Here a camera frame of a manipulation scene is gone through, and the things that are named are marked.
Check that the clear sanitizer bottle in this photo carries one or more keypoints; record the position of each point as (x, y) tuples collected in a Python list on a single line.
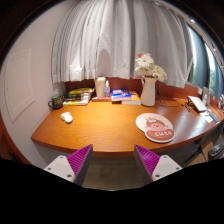
[(107, 89)]

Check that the white laptop device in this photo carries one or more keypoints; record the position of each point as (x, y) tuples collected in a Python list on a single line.
[(197, 103)]

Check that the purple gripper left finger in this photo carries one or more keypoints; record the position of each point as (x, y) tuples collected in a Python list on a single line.
[(73, 167)]

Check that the orange book under blue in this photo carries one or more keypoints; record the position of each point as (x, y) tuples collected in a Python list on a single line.
[(135, 99)]

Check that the white computer mouse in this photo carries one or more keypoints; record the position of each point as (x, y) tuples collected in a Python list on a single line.
[(67, 117)]

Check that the white ceramic pitcher vase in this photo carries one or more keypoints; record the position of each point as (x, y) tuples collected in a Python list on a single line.
[(148, 91)]

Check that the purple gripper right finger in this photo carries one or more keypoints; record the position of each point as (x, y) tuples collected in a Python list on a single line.
[(152, 166)]

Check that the red flat book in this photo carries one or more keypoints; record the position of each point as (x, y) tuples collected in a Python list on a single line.
[(101, 99)]

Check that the white flower bouquet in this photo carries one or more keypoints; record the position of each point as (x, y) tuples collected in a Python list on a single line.
[(145, 67)]

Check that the pink cartoon mouse pad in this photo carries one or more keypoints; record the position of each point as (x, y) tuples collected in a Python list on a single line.
[(156, 127)]

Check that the white tissue container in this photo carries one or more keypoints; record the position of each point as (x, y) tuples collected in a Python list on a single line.
[(99, 86)]

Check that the white curtain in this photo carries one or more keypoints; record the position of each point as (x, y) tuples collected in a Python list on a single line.
[(103, 38)]

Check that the stack of books left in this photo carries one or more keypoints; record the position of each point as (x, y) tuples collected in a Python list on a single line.
[(80, 96)]

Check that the dark green mug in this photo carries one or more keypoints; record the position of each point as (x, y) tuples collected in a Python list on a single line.
[(56, 102)]

